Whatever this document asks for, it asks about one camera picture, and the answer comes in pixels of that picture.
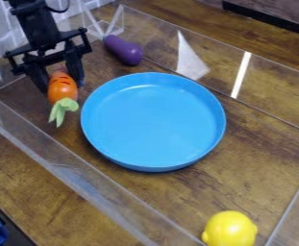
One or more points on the blue round plate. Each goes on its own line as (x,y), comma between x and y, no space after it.
(152,121)

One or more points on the clear acrylic enclosure wall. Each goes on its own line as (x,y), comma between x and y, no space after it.
(69,198)

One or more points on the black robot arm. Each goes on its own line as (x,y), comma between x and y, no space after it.
(33,15)

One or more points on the yellow toy lemon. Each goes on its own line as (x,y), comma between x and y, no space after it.
(228,229)

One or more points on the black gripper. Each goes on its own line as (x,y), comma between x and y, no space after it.
(30,59)

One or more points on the orange toy carrot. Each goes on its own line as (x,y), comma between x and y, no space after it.
(62,95)

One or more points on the purple toy eggplant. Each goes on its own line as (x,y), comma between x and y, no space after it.
(127,51)

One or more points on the black bar top right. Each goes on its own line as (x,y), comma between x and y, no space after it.
(260,16)

